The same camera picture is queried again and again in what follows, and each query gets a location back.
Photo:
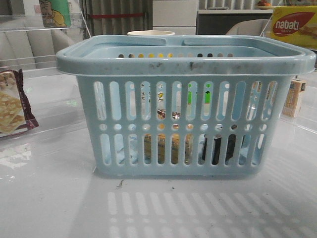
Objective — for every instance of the grey armchair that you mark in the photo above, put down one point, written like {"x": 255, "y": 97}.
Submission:
{"x": 250, "y": 27}

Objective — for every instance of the clear acrylic right shelf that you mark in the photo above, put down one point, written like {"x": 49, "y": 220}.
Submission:
{"x": 266, "y": 30}

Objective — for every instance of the clear acrylic display shelf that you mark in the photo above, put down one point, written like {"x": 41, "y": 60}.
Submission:
{"x": 26, "y": 44}

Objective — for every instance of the bread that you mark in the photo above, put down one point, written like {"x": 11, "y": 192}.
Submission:
{"x": 175, "y": 141}

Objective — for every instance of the dark tissue pack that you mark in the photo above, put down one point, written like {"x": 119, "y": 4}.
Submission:
{"x": 216, "y": 150}

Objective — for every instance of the yellow nabati wafer box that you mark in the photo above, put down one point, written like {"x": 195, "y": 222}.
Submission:
{"x": 295, "y": 25}

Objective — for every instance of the brown cracker snack packet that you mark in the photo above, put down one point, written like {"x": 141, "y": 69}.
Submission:
{"x": 16, "y": 116}

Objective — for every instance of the light blue plastic basket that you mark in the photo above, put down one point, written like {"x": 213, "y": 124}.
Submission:
{"x": 209, "y": 86}

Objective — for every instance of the green cartoon drink bottle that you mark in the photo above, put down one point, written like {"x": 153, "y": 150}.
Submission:
{"x": 55, "y": 13}

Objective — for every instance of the small beige snack box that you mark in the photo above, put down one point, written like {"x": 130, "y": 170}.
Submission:
{"x": 293, "y": 100}

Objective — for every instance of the fruit plate on counter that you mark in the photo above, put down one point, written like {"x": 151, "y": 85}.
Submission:
{"x": 263, "y": 4}

